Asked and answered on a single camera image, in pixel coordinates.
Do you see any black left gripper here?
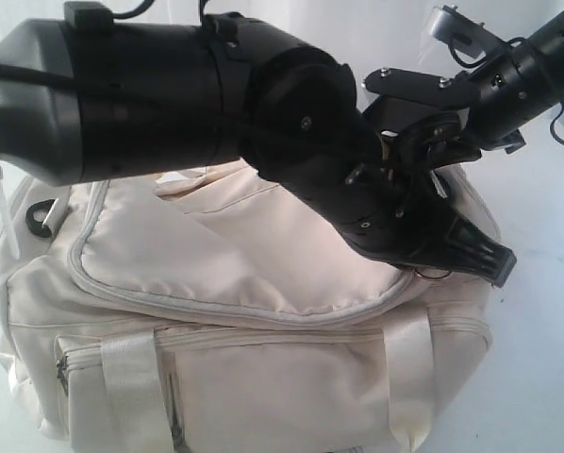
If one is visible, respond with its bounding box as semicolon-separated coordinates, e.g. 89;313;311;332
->
333;147;517;287

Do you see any gold ring zipper pull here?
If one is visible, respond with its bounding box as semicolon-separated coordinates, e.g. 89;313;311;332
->
413;266;453;282

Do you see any cream fabric duffel bag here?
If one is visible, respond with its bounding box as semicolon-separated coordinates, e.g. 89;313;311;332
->
0;161;491;452

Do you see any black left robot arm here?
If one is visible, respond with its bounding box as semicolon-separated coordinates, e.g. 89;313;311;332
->
0;1;516;287

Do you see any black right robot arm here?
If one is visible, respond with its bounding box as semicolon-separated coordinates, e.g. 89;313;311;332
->
464;10;564;153

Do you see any white backdrop curtain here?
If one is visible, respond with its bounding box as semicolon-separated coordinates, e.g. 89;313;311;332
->
0;0;564;95

